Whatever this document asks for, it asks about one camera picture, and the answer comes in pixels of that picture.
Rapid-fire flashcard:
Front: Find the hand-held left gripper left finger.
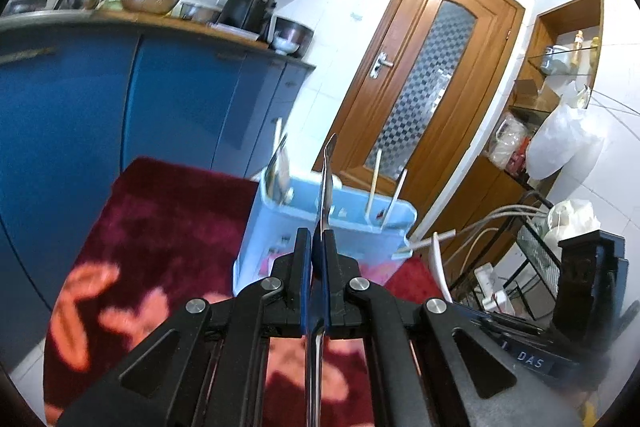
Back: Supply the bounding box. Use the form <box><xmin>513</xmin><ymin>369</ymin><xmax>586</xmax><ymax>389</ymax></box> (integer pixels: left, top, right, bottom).
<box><xmin>55</xmin><ymin>228</ymin><xmax>313</xmax><ymax>427</ymax></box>

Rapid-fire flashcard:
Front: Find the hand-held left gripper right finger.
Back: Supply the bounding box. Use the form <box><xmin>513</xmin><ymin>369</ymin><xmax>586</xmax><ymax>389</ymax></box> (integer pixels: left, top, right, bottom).
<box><xmin>322</xmin><ymin>230</ymin><xmax>583</xmax><ymax>427</ymax></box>

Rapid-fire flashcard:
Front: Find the light blue utensil holder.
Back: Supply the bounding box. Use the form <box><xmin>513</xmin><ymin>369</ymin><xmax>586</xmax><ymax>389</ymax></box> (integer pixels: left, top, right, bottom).
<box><xmin>232</xmin><ymin>169</ymin><xmax>418</xmax><ymax>298</ymax></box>

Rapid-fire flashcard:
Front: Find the metal table knife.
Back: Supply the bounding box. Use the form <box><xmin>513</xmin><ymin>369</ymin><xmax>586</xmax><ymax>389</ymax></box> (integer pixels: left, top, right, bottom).
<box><xmin>306</xmin><ymin>133</ymin><xmax>340</xmax><ymax>427</ymax></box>

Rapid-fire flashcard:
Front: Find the crumpled white bag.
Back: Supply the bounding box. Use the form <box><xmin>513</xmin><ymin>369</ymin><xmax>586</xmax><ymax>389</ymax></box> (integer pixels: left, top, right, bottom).
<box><xmin>547</xmin><ymin>199</ymin><xmax>601</xmax><ymax>248</ymax></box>

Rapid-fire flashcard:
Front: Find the white power strip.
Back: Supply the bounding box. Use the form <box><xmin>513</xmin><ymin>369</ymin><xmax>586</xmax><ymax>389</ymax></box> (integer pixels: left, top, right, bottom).
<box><xmin>472</xmin><ymin>263</ymin><xmax>516</xmax><ymax>313</ymax></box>

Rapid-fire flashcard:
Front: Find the white chopstick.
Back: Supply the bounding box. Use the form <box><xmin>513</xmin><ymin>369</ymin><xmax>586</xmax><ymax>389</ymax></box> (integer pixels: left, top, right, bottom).
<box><xmin>385</xmin><ymin>168</ymin><xmax>408</xmax><ymax>226</ymax></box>

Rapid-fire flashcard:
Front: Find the metal spoon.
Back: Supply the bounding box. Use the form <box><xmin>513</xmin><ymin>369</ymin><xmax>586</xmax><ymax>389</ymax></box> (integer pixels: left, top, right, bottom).
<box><xmin>265</xmin><ymin>134</ymin><xmax>293</xmax><ymax>204</ymax></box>

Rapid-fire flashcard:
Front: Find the wooden low cabinet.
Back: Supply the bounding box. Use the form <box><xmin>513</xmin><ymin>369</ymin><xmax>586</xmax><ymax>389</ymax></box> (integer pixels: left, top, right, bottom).
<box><xmin>410</xmin><ymin>154</ymin><xmax>531</xmax><ymax>283</ymax></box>

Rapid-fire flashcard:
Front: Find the hanging white plastic bag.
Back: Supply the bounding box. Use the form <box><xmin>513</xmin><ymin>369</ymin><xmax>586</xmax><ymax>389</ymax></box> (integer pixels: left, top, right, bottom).
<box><xmin>526</xmin><ymin>99</ymin><xmax>607</xmax><ymax>180</ymax></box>

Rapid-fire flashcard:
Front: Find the red floral rug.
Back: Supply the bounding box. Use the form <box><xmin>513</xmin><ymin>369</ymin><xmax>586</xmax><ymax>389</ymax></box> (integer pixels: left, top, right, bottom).
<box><xmin>44</xmin><ymin>157</ymin><xmax>451</xmax><ymax>427</ymax></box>

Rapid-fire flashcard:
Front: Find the clear plastic bag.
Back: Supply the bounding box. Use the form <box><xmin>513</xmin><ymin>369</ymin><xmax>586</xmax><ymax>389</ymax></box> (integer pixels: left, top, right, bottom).
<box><xmin>487</xmin><ymin>114</ymin><xmax>523</xmax><ymax>170</ymax></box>

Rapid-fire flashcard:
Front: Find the cardboard box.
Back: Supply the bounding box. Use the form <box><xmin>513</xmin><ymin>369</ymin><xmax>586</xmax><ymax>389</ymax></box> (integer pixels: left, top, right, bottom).
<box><xmin>514</xmin><ymin>79</ymin><xmax>541</xmax><ymax>105</ymax></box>

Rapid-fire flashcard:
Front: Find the blue kitchen cabinet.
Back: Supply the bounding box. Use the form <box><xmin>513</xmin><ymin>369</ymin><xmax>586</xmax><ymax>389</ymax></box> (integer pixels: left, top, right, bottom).
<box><xmin>0</xmin><ymin>14</ymin><xmax>318</xmax><ymax>308</ymax></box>

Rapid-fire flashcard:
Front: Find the black air fryer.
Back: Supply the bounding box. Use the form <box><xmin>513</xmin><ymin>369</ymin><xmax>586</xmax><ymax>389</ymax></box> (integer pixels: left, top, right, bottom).
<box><xmin>219</xmin><ymin>0</ymin><xmax>278</xmax><ymax>32</ymax></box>

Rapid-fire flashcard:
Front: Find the wooden door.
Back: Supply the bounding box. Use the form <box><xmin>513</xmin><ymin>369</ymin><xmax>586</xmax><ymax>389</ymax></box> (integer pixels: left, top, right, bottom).
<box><xmin>312</xmin><ymin>0</ymin><xmax>526</xmax><ymax>208</ymax></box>

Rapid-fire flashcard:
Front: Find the small steel bowl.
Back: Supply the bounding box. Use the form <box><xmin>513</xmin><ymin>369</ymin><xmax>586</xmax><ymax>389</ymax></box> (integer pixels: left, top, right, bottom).
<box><xmin>179</xmin><ymin>1</ymin><xmax>222</xmax><ymax>24</ymax></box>

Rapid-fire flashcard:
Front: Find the black wire rack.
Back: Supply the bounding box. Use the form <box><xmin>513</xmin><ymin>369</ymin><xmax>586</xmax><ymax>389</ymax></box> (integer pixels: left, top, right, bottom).
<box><xmin>515</xmin><ymin>192</ymin><xmax>566</xmax><ymax>308</ymax></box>

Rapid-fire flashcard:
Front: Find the white cable bundle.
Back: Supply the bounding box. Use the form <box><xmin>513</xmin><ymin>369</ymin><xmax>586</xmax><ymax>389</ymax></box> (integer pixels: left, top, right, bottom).
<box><xmin>395</xmin><ymin>203</ymin><xmax>553</xmax><ymax>258</ymax></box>

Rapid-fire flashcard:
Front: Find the metal door handle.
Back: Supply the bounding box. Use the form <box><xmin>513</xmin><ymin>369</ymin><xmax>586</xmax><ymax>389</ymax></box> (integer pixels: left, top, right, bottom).
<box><xmin>369</xmin><ymin>52</ymin><xmax>395</xmax><ymax>80</ymax></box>

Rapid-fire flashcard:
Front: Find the wooden wall shelf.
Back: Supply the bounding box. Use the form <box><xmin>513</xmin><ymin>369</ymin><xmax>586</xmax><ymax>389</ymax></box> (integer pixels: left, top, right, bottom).
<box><xmin>510</xmin><ymin>0</ymin><xmax>606</xmax><ymax>118</ymax></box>

